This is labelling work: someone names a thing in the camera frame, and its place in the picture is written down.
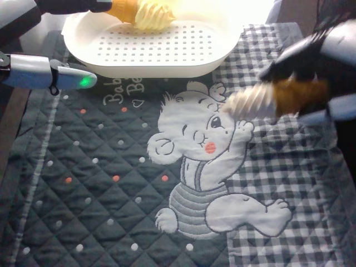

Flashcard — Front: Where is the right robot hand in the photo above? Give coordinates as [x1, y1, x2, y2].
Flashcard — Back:
[258, 20, 356, 126]

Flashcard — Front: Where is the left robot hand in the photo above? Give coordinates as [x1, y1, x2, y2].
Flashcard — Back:
[0, 0, 113, 96]

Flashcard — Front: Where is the yellow cream ice cream cone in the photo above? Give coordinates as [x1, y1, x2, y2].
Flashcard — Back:
[107, 0, 178, 32]

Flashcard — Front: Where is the white swirl ice cream cone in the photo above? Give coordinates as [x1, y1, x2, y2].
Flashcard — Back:
[221, 78, 331, 121]

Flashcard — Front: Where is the white perforated plastic basket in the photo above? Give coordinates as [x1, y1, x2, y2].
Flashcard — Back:
[61, 0, 243, 80]

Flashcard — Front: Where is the grey bear print quilt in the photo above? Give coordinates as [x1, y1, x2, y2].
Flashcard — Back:
[0, 22, 356, 267]

